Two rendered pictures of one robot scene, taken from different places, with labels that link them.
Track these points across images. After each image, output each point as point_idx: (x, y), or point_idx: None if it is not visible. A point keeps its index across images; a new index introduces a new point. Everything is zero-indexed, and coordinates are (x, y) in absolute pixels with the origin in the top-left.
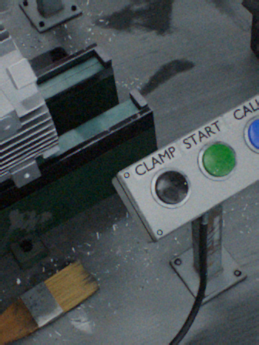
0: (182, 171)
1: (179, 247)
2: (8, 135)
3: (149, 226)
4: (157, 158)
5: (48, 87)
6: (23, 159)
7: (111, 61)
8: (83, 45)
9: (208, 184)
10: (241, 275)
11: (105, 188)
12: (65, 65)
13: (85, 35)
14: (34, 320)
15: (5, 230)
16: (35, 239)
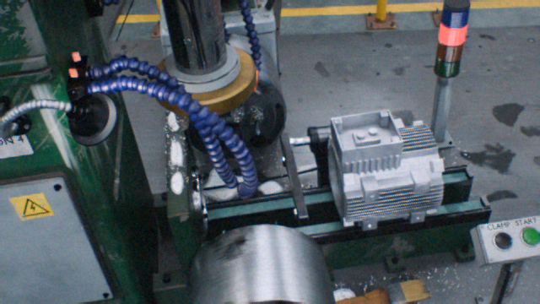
0: (510, 235)
1: (483, 292)
2: (419, 193)
3: (486, 255)
4: (499, 225)
5: None
6: (419, 209)
7: None
8: (450, 165)
9: (522, 246)
10: None
11: (447, 245)
12: (445, 171)
13: (454, 160)
14: (389, 300)
15: (387, 247)
16: (400, 258)
